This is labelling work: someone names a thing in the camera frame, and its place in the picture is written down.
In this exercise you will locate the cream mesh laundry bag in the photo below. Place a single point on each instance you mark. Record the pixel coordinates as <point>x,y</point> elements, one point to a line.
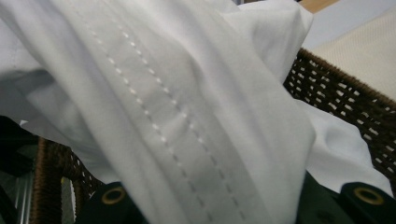
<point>364,53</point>

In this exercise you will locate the brown woven basket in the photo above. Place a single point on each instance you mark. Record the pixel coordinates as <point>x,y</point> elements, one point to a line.
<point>348,102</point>

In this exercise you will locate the white shirt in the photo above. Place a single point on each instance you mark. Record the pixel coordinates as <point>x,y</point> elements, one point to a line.
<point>174,93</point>

